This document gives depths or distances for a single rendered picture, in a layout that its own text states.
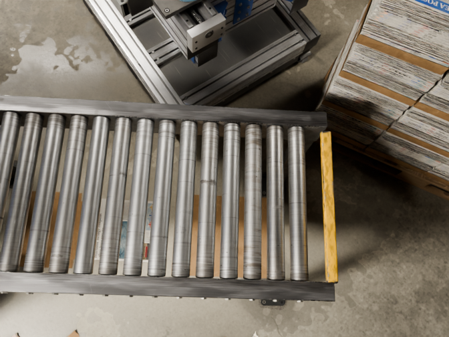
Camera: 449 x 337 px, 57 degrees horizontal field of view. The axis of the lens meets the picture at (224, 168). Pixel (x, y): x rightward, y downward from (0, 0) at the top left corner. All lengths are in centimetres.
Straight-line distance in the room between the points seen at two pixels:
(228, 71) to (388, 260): 116
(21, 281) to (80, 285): 15
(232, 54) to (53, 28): 99
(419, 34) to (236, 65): 92
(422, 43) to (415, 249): 112
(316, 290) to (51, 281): 70
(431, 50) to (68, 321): 172
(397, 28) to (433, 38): 10
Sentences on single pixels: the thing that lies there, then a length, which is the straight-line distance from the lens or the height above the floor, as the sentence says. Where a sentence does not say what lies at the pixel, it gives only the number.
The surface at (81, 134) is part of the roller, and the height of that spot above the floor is 79.
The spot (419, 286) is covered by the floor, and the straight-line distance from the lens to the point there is 220.
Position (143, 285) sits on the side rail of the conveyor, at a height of 80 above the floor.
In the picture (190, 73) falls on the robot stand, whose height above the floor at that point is 21.
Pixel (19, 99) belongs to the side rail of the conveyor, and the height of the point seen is 80.
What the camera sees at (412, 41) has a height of 92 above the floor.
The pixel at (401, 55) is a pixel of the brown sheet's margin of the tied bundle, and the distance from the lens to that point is 143.
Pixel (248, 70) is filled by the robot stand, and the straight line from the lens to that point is 200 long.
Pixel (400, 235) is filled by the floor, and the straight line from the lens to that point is 218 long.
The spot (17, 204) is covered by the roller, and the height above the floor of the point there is 80.
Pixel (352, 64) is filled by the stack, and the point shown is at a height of 70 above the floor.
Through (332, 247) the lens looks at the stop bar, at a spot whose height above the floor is 82.
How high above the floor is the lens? 194
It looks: 73 degrees down
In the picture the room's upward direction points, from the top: 12 degrees clockwise
